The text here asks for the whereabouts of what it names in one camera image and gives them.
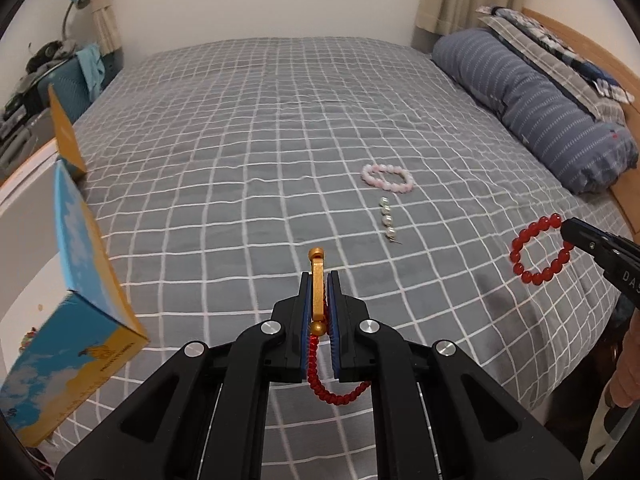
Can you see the tied beige curtain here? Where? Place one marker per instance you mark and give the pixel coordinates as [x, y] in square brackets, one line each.
[107, 10]

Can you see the blue striped bolster pillow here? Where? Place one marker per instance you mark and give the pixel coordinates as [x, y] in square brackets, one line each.
[530, 105]

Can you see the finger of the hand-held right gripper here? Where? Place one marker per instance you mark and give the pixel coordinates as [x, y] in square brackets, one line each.
[585, 237]

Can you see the wooden headboard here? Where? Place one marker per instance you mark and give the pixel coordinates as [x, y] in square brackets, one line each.
[590, 40]

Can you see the pile of dark electronics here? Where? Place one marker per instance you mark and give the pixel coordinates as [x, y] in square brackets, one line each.
[20, 110]

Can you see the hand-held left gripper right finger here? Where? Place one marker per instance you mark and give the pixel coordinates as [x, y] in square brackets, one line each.
[332, 330]

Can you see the person's right forearm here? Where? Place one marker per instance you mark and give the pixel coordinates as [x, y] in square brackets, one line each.
[631, 360]

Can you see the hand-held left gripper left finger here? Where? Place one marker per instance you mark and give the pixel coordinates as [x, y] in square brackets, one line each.
[306, 330]

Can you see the blue and yellow cardboard box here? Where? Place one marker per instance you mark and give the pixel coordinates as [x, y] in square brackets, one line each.
[85, 260]

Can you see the teal suitcase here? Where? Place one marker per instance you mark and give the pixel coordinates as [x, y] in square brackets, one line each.
[65, 87]

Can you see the plaid folded blanket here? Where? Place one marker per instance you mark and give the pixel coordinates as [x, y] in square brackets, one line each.
[545, 45]

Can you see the pearl bead strand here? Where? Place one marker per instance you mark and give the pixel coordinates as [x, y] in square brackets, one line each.
[387, 220]

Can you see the teal cloth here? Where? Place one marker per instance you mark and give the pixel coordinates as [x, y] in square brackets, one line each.
[92, 67]

